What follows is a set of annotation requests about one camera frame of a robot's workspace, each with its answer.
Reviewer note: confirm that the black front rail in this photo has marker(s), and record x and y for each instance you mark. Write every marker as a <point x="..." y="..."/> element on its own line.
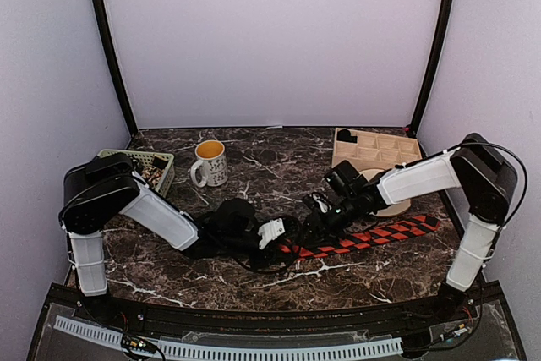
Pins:
<point x="156" y="320"/>

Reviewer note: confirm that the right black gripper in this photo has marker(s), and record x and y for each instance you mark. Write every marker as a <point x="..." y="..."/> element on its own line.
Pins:
<point x="319" y="228"/>

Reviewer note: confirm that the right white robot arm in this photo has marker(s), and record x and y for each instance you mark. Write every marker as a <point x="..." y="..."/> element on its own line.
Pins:
<point x="492" y="179"/>

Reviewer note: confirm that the black frame post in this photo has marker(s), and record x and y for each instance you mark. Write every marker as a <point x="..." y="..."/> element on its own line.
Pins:
<point x="113" y="66"/>
<point x="436" y="49"/>

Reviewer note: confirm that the green plastic basket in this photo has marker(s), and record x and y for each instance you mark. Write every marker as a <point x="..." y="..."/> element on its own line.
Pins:
<point x="168" y="176"/>

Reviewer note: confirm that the brown patterned tie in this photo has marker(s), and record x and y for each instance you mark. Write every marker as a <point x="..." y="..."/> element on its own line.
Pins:
<point x="152" y="172"/>

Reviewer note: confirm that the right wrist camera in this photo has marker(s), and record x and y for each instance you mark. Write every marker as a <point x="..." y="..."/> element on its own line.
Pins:
<point x="321" y="202"/>

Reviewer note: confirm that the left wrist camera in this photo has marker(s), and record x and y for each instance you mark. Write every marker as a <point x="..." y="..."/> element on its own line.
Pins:
<point x="270" y="231"/>

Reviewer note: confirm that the black rolled tie in box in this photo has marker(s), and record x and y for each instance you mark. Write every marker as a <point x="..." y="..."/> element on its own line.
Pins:
<point x="346" y="136"/>

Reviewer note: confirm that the white patterned mug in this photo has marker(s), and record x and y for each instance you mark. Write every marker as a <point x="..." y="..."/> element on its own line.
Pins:
<point x="210" y="168"/>

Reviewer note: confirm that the wooden compartment organizer box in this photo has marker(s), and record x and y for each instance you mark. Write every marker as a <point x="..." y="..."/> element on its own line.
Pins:
<point x="375" y="151"/>

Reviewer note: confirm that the right black frame post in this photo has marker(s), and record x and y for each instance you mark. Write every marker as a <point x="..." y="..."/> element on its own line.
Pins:
<point x="436" y="49"/>

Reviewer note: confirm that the white slotted cable duct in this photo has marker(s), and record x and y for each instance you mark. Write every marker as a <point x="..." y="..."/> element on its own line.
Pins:
<point x="223" y="347"/>

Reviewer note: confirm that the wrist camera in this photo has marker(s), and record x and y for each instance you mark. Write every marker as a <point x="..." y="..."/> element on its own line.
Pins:
<point x="321" y="202"/>
<point x="270" y="231"/>

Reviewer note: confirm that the red navy striped tie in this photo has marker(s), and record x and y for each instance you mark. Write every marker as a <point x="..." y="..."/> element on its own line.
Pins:
<point x="323" y="247"/>

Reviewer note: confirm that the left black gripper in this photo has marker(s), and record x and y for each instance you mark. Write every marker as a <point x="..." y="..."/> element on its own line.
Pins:
<point x="269" y="255"/>

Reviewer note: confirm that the left black frame post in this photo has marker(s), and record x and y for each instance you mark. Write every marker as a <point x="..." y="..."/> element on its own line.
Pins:
<point x="113" y="66"/>

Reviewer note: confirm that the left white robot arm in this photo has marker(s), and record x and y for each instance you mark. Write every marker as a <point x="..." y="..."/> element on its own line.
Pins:
<point x="95" y="192"/>

